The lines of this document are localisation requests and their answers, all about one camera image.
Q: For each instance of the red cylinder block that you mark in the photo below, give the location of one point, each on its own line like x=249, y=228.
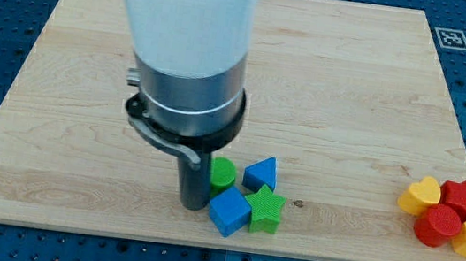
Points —
x=437, y=225

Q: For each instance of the blue triangle block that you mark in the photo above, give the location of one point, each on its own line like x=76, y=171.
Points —
x=261, y=173

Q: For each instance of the yellow heart block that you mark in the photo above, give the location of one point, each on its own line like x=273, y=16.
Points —
x=419, y=196

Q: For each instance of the blue cube block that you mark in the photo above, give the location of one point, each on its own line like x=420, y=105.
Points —
x=229, y=211

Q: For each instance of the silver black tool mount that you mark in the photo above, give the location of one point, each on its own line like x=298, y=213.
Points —
x=187, y=116

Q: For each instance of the red star block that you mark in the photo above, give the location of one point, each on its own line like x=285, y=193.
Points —
x=453, y=194

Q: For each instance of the fiducial marker tag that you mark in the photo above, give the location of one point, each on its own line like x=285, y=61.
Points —
x=451, y=39

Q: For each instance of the green star block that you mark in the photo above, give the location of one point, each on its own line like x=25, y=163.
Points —
x=266, y=208

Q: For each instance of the wooden board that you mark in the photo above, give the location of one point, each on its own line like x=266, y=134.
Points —
x=349, y=98

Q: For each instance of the green cylinder block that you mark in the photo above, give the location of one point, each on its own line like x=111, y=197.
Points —
x=223, y=175

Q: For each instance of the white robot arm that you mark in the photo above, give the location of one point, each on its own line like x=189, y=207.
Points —
x=191, y=37

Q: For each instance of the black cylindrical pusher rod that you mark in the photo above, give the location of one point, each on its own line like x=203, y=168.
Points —
x=194, y=169

